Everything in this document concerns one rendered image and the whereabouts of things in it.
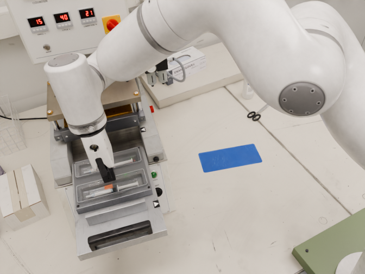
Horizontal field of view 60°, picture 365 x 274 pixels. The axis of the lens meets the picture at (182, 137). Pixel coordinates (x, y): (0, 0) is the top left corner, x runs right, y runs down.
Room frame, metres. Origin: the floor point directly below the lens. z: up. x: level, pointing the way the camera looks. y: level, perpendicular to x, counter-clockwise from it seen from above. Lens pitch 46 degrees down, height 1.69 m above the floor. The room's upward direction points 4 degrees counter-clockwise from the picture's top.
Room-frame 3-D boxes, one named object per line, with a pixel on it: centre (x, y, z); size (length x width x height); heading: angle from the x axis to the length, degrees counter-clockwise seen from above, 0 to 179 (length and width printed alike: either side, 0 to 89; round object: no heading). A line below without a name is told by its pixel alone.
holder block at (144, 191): (0.55, 0.21, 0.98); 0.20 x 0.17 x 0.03; 103
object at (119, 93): (0.84, 0.25, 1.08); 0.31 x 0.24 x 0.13; 103
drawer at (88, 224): (0.51, 0.20, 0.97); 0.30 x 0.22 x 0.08; 13
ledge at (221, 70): (1.41, -0.23, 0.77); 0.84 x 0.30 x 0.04; 113
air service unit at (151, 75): (0.98, 0.08, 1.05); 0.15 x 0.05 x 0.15; 103
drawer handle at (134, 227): (0.37, 0.16, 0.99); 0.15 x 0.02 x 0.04; 103
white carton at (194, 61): (1.33, -0.01, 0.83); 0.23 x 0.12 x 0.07; 122
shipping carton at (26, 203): (0.65, 0.56, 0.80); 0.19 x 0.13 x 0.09; 23
